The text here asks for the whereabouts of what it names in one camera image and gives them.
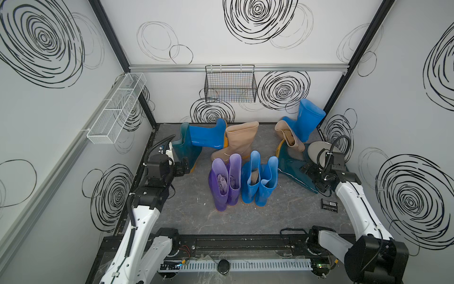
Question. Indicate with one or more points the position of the dark green rain boot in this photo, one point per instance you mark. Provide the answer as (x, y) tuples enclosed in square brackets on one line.
[(184, 149), (295, 164)]

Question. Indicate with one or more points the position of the black round knob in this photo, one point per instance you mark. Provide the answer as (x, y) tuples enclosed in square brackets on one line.
[(223, 266)]

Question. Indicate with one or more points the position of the beige rain boot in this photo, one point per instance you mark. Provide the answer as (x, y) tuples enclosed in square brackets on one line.
[(284, 131), (240, 138)]

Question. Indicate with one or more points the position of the small black packet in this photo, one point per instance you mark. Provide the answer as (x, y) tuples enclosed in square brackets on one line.
[(329, 205)]

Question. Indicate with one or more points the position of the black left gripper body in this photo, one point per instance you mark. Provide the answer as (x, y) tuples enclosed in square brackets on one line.
[(178, 169)]

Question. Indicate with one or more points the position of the purple rain boot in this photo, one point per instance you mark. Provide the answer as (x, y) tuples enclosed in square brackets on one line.
[(234, 178), (218, 184)]

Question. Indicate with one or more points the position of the white wire basket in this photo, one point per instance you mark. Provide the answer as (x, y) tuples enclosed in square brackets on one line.
[(117, 109)]

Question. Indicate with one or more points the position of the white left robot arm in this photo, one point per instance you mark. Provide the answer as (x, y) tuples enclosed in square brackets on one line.
[(133, 262)]

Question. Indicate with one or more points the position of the white slotted cable duct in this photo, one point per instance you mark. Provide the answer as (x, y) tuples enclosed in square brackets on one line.
[(251, 265)]

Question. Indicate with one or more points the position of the grey round plate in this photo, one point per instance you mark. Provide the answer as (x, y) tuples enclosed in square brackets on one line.
[(317, 152)]

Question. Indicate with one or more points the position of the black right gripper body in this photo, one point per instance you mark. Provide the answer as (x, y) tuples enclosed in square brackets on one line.
[(316, 174)]

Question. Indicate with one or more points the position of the black wire basket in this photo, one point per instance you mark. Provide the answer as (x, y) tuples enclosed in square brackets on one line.
[(230, 83)]

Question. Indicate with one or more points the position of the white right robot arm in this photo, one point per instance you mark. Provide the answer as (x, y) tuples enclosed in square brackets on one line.
[(375, 257)]

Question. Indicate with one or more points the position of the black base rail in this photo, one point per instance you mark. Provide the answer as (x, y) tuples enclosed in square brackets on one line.
[(294, 243)]

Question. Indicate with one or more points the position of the blue rain boot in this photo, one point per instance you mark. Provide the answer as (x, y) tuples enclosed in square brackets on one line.
[(214, 137), (268, 181), (251, 175), (309, 117)]

